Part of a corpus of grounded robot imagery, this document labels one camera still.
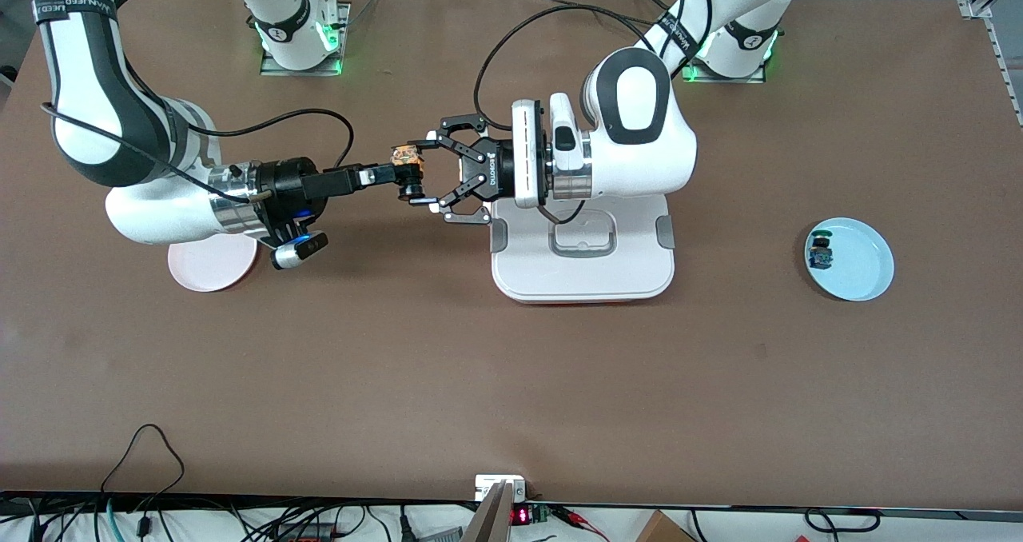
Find teal cable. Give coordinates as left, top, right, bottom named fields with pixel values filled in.
left=94, top=498, right=122, bottom=542

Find brown cardboard box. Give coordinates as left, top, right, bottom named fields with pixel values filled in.
left=635, top=510, right=696, bottom=542

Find thin black table cable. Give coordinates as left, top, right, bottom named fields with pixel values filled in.
left=537, top=0, right=664, bottom=27

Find green push button switch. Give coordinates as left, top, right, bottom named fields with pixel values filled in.
left=807, top=226, right=834, bottom=271

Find pink round plate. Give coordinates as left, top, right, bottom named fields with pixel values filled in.
left=167, top=234, right=259, bottom=293

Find black looped cable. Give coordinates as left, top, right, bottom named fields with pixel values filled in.
left=100, top=424, right=186, bottom=496

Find small metal bracket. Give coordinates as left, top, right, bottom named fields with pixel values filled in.
left=475, top=475, right=528, bottom=503

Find grey aluminium profile post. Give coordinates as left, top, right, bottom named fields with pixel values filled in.
left=462, top=482, right=514, bottom=542

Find black coiled cable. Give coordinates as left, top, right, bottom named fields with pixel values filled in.
left=803, top=508, right=882, bottom=542

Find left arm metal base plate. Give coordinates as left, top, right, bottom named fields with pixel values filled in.
left=679, top=10, right=766, bottom=85

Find orange push button switch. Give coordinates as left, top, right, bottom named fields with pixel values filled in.
left=389, top=145, right=437, bottom=207

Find light blue round plate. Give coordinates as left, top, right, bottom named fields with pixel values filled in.
left=804, top=217, right=895, bottom=302

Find white lunch box grey clips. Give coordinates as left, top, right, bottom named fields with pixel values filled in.
left=489, top=194, right=676, bottom=305

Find red clip leads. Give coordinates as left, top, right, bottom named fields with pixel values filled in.
left=551, top=506, right=610, bottom=542

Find aluminium frame rail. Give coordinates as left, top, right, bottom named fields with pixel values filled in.
left=957, top=0, right=1023, bottom=127

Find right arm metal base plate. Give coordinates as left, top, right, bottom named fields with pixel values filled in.
left=260, top=2, right=351, bottom=77

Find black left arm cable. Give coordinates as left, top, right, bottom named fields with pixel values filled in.
left=474, top=2, right=688, bottom=225

